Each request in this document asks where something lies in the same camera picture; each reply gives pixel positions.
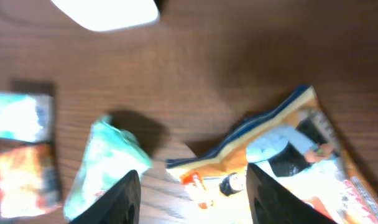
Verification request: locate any teal tissue packet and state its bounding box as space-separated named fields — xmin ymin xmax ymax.
xmin=0 ymin=92 xmax=53 ymax=143

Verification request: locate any orange tissue packet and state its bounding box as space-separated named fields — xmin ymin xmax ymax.
xmin=0 ymin=144 xmax=61 ymax=219

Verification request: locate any yellow snack chip bag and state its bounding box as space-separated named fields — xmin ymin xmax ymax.
xmin=166 ymin=85 xmax=378 ymax=223

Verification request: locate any light green pouch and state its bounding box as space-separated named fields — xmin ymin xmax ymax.
xmin=63 ymin=115 xmax=152 ymax=221

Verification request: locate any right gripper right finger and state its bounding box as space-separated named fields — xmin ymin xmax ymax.
xmin=246 ymin=164 xmax=334 ymax=224

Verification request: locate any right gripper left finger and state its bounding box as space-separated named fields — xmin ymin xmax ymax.
xmin=69 ymin=170 xmax=141 ymax=224

